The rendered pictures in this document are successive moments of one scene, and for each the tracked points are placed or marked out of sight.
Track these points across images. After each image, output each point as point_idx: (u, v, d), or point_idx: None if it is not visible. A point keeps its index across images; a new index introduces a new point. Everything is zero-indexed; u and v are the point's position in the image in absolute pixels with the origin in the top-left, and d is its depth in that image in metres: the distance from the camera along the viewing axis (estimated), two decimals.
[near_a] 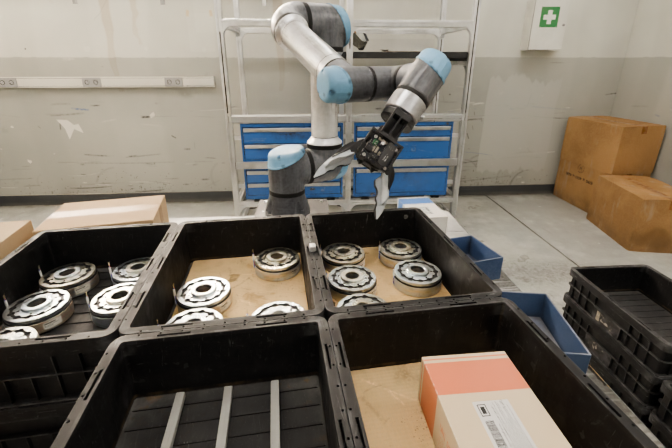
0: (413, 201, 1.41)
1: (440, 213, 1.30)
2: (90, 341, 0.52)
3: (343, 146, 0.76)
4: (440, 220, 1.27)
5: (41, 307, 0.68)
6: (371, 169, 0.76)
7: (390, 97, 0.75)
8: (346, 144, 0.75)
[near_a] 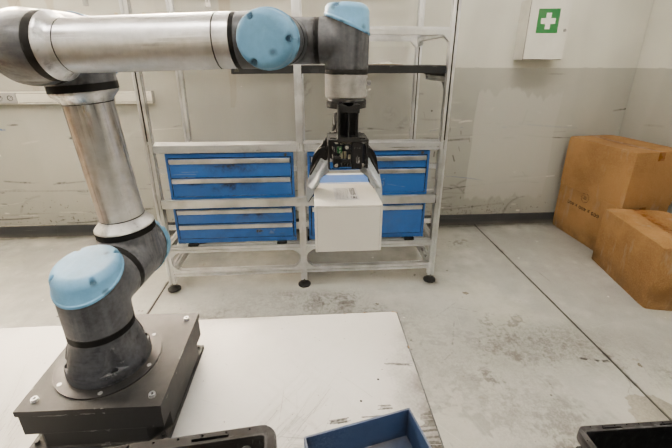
0: (336, 179, 0.80)
1: (371, 198, 0.68)
2: None
3: (313, 158, 0.71)
4: (368, 211, 0.66)
5: None
6: None
7: (325, 86, 0.65)
8: (314, 155, 0.71)
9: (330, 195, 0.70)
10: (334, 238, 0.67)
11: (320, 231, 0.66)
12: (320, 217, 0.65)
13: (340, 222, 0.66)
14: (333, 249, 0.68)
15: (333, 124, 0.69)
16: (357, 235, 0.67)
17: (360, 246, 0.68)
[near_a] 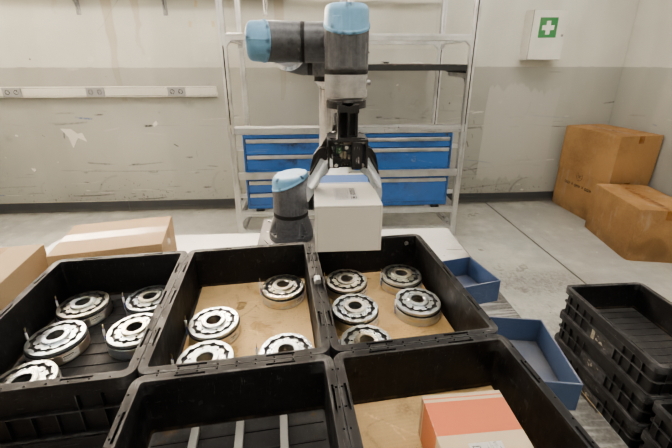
0: (336, 179, 0.80)
1: (371, 198, 0.68)
2: (111, 381, 0.55)
3: (313, 158, 0.71)
4: (368, 211, 0.66)
5: (60, 340, 0.72)
6: None
7: (325, 86, 0.65)
8: (314, 155, 0.71)
9: (330, 195, 0.70)
10: (334, 238, 0.67)
11: (320, 231, 0.66)
12: (320, 217, 0.65)
13: (340, 222, 0.66)
14: (333, 249, 0.68)
15: (333, 124, 0.69)
16: (357, 235, 0.67)
17: (360, 246, 0.68)
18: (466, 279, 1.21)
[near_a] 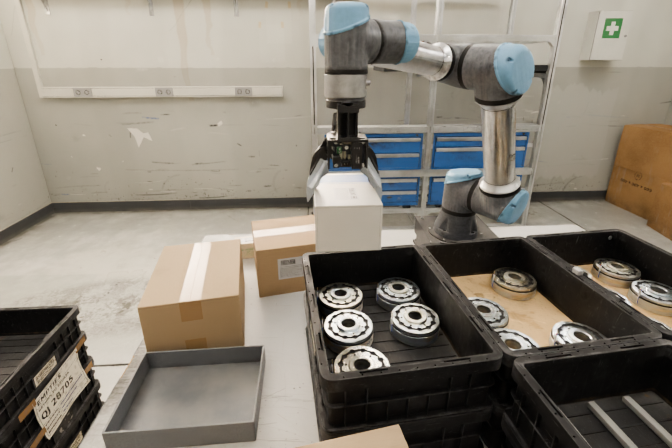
0: (336, 179, 0.80)
1: (371, 198, 0.68)
2: (489, 363, 0.59)
3: (313, 158, 0.71)
4: (368, 211, 0.66)
5: (358, 328, 0.76)
6: None
7: (324, 86, 0.65)
8: (314, 155, 0.71)
9: (330, 195, 0.70)
10: (334, 238, 0.67)
11: (320, 231, 0.66)
12: (320, 217, 0.65)
13: (340, 222, 0.66)
14: (333, 249, 0.68)
15: (333, 124, 0.69)
16: (357, 235, 0.67)
17: (360, 246, 0.68)
18: None
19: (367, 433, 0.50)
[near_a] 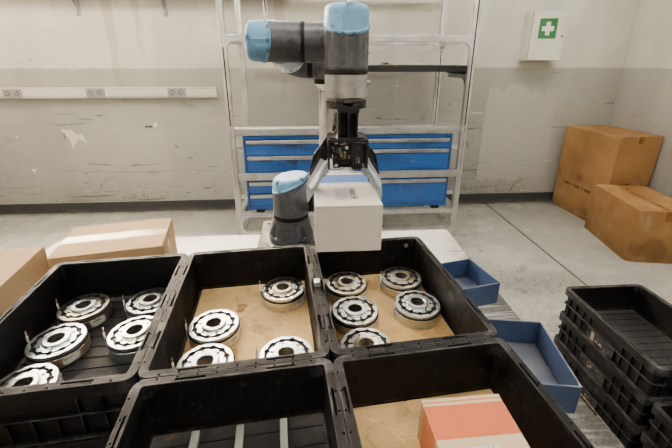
0: (336, 179, 0.80)
1: (371, 198, 0.68)
2: (112, 385, 0.55)
3: (313, 158, 0.71)
4: (368, 211, 0.66)
5: (61, 343, 0.72)
6: None
7: (325, 86, 0.65)
8: (314, 155, 0.71)
9: (330, 195, 0.70)
10: (334, 238, 0.67)
11: (320, 231, 0.66)
12: (320, 217, 0.65)
13: (340, 222, 0.66)
14: (333, 249, 0.68)
15: (333, 124, 0.69)
16: (357, 235, 0.67)
17: (360, 246, 0.68)
18: (466, 281, 1.21)
19: None
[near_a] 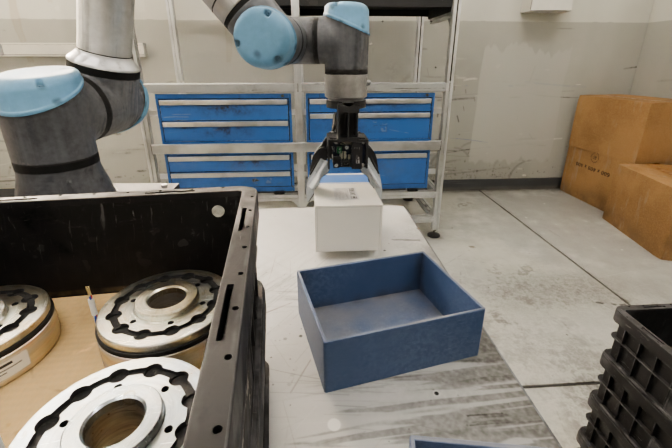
0: (336, 179, 0.80)
1: (371, 198, 0.68)
2: None
3: (313, 158, 0.71)
4: (368, 211, 0.66)
5: None
6: None
7: (325, 86, 0.65)
8: (314, 155, 0.71)
9: (330, 195, 0.70)
10: (334, 238, 0.67)
11: (320, 231, 0.66)
12: (320, 217, 0.65)
13: (340, 222, 0.66)
14: (333, 249, 0.68)
15: (333, 124, 0.69)
16: (357, 235, 0.67)
17: (360, 246, 0.68)
18: (415, 300, 0.57)
19: None
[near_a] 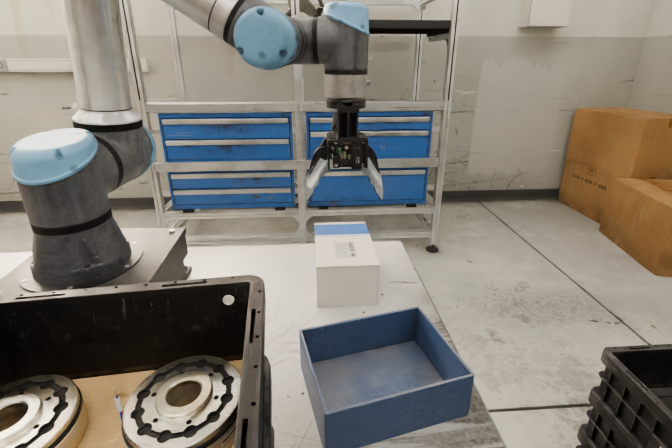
0: (336, 230, 0.84)
1: (369, 256, 0.72)
2: None
3: (312, 158, 0.71)
4: (366, 270, 0.70)
5: None
6: None
7: (324, 86, 0.65)
8: (314, 155, 0.71)
9: (330, 252, 0.74)
10: (334, 295, 0.71)
11: (321, 289, 0.70)
12: (321, 276, 0.69)
13: (340, 280, 0.70)
14: (333, 304, 0.72)
15: (333, 124, 0.69)
16: (356, 292, 0.71)
17: (359, 301, 0.72)
18: (410, 353, 0.60)
19: None
